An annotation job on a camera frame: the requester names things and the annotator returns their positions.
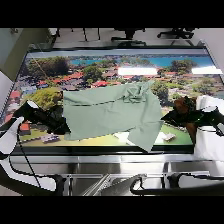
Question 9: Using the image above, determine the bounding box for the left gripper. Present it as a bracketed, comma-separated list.
[46, 114, 71, 136]

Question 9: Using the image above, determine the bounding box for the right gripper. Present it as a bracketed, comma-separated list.
[161, 109, 198, 128]

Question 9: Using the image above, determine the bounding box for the green T-shirt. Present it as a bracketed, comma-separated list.
[62, 79, 165, 154]

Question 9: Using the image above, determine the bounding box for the brown garment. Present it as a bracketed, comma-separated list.
[173, 95, 200, 144]

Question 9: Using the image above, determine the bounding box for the white garment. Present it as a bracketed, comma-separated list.
[193, 94, 224, 163]

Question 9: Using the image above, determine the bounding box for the black office chair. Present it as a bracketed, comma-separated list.
[110, 27, 148, 47]
[156, 27, 196, 46]

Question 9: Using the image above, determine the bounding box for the black cable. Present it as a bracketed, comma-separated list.
[16, 133, 43, 190]

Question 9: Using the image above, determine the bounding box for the silver frame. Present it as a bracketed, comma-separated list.
[9, 153, 214, 197]

